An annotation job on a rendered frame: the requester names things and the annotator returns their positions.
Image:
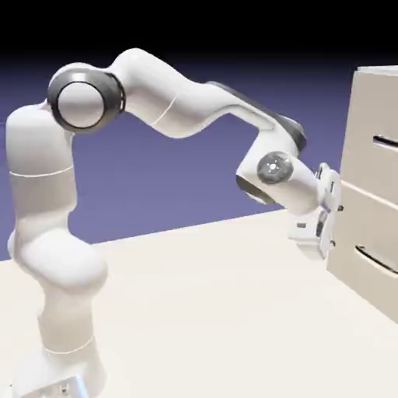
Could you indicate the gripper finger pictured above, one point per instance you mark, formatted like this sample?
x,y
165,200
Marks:
x,y
340,208
332,243

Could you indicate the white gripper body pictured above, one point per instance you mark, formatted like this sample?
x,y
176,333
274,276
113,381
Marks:
x,y
330,189

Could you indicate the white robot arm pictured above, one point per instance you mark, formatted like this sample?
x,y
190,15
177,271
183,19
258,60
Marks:
x,y
59,255

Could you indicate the beige drawer front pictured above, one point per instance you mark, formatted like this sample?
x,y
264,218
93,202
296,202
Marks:
x,y
367,112
351,224

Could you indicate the beige cabinet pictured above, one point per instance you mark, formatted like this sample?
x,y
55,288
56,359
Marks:
x,y
357,217

